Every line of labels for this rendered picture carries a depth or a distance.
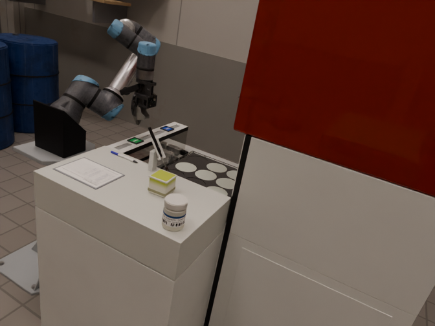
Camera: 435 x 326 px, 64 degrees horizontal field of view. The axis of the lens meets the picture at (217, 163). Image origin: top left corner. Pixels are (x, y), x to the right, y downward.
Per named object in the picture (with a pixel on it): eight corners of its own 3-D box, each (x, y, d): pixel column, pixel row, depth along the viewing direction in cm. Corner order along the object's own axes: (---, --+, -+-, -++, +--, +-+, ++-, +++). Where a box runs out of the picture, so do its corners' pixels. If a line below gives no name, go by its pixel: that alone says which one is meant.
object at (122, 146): (185, 149, 202) (188, 126, 196) (119, 182, 155) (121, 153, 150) (171, 143, 205) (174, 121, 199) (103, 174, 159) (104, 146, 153)
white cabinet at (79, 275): (243, 290, 222) (274, 177, 188) (149, 434, 141) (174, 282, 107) (160, 248, 245) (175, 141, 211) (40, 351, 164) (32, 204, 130)
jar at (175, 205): (188, 224, 110) (192, 198, 107) (175, 235, 105) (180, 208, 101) (169, 215, 113) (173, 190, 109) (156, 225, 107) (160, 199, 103)
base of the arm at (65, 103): (42, 105, 166) (54, 88, 169) (65, 123, 178) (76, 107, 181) (60, 110, 158) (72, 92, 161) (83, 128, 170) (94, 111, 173)
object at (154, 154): (164, 172, 140) (168, 141, 134) (158, 175, 137) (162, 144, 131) (152, 167, 142) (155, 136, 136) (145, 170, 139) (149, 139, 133)
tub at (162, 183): (175, 191, 128) (177, 174, 125) (164, 199, 121) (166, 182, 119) (158, 184, 130) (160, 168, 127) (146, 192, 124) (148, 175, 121)
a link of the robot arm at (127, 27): (123, 11, 187) (118, 13, 144) (140, 24, 192) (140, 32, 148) (111, 28, 190) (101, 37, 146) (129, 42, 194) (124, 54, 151)
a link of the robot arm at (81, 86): (61, 96, 174) (76, 74, 178) (86, 111, 179) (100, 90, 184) (64, 90, 164) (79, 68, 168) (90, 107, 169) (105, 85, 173)
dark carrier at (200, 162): (254, 176, 167) (254, 175, 167) (222, 205, 138) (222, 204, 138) (193, 153, 179) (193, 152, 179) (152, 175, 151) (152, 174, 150)
